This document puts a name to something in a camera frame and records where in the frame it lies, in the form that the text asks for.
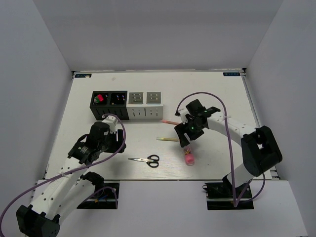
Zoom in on orange-pink highlighter pen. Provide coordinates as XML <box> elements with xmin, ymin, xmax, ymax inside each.
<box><xmin>160</xmin><ymin>120</ymin><xmax>179</xmax><ymax>125</ymax></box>

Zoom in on blue label sticker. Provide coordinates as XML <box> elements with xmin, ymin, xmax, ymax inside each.
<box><xmin>223</xmin><ymin>72</ymin><xmax>240</xmax><ymax>77</ymax></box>
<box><xmin>75</xmin><ymin>74</ymin><xmax>92</xmax><ymax>78</ymax></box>

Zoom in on black desk organizer box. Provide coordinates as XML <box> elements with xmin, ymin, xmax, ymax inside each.
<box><xmin>89</xmin><ymin>91</ymin><xmax>129</xmax><ymax>120</ymax></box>

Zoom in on pink marker set tube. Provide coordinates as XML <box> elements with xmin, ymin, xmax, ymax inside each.
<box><xmin>183</xmin><ymin>146</ymin><xmax>195</xmax><ymax>166</ymax></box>

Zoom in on pink cap black highlighter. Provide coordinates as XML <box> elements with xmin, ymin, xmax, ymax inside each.
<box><xmin>96</xmin><ymin>94</ymin><xmax>104</xmax><ymax>102</ymax></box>

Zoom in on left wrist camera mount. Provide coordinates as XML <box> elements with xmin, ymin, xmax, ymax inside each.
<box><xmin>102</xmin><ymin>115</ymin><xmax>118</xmax><ymax>134</ymax></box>

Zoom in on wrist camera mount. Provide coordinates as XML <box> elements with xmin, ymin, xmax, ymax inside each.
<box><xmin>102</xmin><ymin>115</ymin><xmax>118</xmax><ymax>134</ymax></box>
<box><xmin>175</xmin><ymin>109</ymin><xmax>189</xmax><ymax>124</ymax></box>

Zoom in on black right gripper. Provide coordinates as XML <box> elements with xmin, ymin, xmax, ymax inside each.
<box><xmin>174</xmin><ymin>117</ymin><xmax>205</xmax><ymax>148</ymax></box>

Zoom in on purple cable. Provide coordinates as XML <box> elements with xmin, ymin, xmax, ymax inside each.
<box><xmin>0</xmin><ymin>113</ymin><xmax>126</xmax><ymax>229</ymax></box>
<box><xmin>176</xmin><ymin>91</ymin><xmax>266</xmax><ymax>207</ymax></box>

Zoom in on white desk organizer box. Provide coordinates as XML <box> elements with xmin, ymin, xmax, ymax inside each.
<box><xmin>126</xmin><ymin>91</ymin><xmax>163</xmax><ymax>120</ymax></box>

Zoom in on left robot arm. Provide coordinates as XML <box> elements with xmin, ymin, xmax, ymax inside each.
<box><xmin>16</xmin><ymin>114</ymin><xmax>126</xmax><ymax>237</ymax></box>

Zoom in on yellow highlighter pen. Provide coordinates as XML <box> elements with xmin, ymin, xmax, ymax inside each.
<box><xmin>156</xmin><ymin>137</ymin><xmax>179</xmax><ymax>142</ymax></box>

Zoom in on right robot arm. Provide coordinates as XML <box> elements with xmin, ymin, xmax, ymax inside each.
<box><xmin>175</xmin><ymin>99</ymin><xmax>283</xmax><ymax>197</ymax></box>

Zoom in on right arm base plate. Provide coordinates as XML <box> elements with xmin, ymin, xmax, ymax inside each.
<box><xmin>202</xmin><ymin>182</ymin><xmax>254</xmax><ymax>211</ymax></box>

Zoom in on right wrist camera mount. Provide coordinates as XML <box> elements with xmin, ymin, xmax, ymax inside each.
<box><xmin>175</xmin><ymin>109</ymin><xmax>189</xmax><ymax>124</ymax></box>

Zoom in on blue label sticker left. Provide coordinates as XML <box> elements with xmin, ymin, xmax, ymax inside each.
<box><xmin>75</xmin><ymin>74</ymin><xmax>92</xmax><ymax>78</ymax></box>

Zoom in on blue label sticker right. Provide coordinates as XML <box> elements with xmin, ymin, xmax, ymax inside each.
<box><xmin>223</xmin><ymin>72</ymin><xmax>240</xmax><ymax>77</ymax></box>

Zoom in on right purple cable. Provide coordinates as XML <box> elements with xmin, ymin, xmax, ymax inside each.
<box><xmin>176</xmin><ymin>91</ymin><xmax>266</xmax><ymax>207</ymax></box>

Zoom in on black handled scissors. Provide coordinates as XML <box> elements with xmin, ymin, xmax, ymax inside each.
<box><xmin>128</xmin><ymin>155</ymin><xmax>160</xmax><ymax>168</ymax></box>

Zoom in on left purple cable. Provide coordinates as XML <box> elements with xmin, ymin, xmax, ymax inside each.
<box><xmin>0</xmin><ymin>113</ymin><xmax>126</xmax><ymax>229</ymax></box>

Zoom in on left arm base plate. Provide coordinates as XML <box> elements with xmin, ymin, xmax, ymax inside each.
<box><xmin>77</xmin><ymin>182</ymin><xmax>120</xmax><ymax>210</ymax></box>

